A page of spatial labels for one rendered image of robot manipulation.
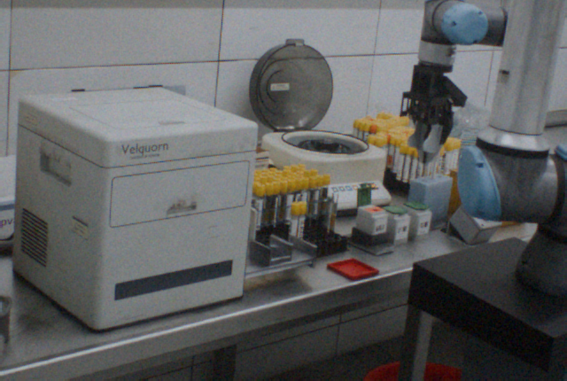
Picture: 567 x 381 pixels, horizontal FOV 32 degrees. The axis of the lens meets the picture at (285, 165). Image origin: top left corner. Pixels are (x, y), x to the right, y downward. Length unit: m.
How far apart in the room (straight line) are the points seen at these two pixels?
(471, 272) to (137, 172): 0.60
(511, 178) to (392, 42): 1.18
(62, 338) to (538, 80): 0.81
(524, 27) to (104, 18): 0.93
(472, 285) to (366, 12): 1.13
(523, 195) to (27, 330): 0.78
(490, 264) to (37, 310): 0.76
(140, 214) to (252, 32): 0.97
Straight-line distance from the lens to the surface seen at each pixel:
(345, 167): 2.12
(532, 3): 1.55
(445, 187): 2.12
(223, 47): 2.29
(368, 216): 1.90
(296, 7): 2.41
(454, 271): 1.67
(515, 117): 1.56
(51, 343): 1.46
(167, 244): 1.50
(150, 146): 1.43
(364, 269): 1.82
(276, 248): 1.72
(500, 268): 1.73
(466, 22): 1.85
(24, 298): 1.60
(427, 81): 1.99
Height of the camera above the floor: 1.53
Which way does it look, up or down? 16 degrees down
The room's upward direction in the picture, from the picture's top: 6 degrees clockwise
